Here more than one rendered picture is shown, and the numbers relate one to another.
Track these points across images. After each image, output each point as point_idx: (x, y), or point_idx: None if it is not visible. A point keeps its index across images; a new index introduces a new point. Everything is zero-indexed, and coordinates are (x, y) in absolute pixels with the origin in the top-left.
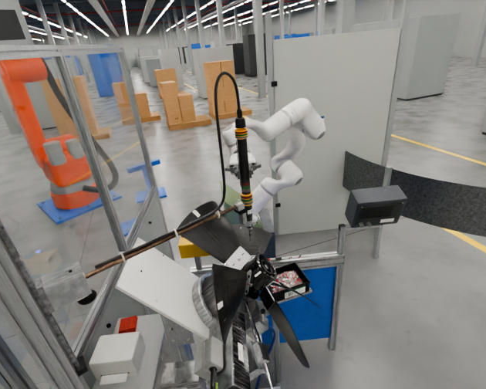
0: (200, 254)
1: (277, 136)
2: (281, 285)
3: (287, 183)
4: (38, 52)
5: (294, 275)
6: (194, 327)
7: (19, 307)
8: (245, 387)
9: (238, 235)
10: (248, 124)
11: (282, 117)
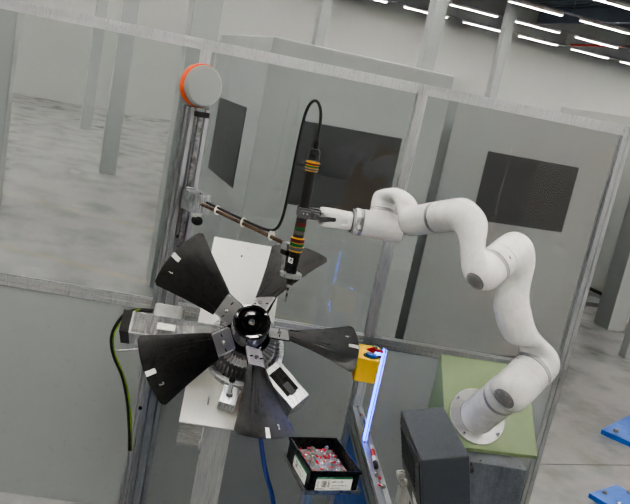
0: (352, 371)
1: (410, 230)
2: (247, 363)
3: (489, 384)
4: (382, 82)
5: None
6: (202, 315)
7: (174, 187)
8: (132, 324)
9: (330, 332)
10: (388, 192)
11: (421, 207)
